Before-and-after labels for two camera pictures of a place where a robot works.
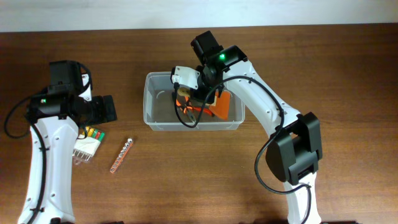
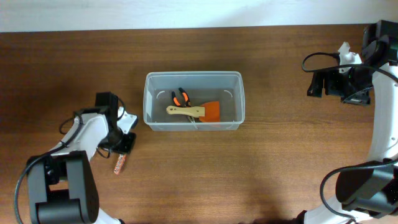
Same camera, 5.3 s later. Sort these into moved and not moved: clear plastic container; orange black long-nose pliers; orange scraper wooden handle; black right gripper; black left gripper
Moved: black right gripper; orange scraper wooden handle; black left gripper
Not moved: orange black long-nose pliers; clear plastic container
